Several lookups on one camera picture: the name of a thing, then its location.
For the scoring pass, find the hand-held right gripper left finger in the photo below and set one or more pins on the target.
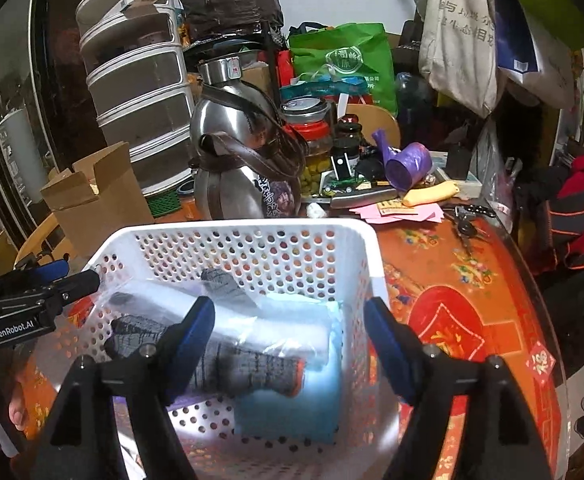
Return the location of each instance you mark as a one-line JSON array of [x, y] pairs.
[[194, 350]]

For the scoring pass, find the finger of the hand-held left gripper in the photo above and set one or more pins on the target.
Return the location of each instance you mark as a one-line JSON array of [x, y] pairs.
[[79, 285], [49, 270]]

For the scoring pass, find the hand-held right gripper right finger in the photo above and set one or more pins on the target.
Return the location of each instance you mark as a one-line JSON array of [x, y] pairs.
[[387, 350]]

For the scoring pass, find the grey knit glove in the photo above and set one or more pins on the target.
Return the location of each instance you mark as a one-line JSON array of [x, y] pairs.
[[252, 365], [227, 285]]

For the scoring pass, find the grey socks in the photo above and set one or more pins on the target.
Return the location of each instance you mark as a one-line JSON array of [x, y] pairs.
[[292, 330]]

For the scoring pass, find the light blue tissue pack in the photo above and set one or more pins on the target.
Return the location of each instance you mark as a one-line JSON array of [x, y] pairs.
[[292, 410]]

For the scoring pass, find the white perforated plastic basket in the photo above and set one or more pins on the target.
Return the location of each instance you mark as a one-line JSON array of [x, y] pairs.
[[252, 250]]

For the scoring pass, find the person's left hand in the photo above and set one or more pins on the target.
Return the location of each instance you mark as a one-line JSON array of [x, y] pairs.
[[18, 407]]

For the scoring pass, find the open cardboard box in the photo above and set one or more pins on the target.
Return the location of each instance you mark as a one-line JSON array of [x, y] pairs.
[[102, 205]]

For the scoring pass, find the pink paper slips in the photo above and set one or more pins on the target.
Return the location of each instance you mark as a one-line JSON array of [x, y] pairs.
[[402, 212]]

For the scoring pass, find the bunch of keys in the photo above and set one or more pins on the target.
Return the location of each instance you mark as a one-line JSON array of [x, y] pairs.
[[464, 230]]

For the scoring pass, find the metal folding knife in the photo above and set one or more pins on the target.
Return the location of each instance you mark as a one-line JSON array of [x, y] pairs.
[[362, 197]]

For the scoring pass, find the red diamond sticker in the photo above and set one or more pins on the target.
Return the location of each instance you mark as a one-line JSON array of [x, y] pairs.
[[542, 362]]

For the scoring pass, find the yellow cloth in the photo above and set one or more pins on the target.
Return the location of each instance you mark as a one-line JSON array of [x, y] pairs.
[[432, 194]]

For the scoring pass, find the dark mirrored wardrobe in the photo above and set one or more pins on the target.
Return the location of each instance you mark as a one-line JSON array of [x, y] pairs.
[[12, 110]]

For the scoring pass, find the purple plastic watering can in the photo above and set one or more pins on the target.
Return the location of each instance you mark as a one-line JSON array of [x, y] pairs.
[[407, 165]]

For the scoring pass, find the dark glass jar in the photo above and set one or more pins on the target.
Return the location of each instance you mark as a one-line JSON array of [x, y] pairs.
[[347, 145]]

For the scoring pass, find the glass jar of olives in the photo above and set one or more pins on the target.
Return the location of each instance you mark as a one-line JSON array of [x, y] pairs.
[[312, 150]]

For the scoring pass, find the red and black jacket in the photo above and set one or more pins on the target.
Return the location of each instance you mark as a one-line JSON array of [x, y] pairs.
[[582, 220]]

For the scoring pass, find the dark blue bottle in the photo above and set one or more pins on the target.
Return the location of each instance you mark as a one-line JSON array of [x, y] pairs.
[[412, 100]]

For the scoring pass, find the small cardboard box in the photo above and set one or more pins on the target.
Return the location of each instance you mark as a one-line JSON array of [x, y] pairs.
[[142, 4]]

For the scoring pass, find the green shopping bag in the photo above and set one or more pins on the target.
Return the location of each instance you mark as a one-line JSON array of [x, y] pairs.
[[347, 55]]

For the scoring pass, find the white canvas tote bag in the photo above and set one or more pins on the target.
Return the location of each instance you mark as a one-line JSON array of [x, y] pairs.
[[457, 40]]

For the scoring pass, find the white and blue tote bag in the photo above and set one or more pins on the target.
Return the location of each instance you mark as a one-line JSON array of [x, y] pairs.
[[522, 45]]

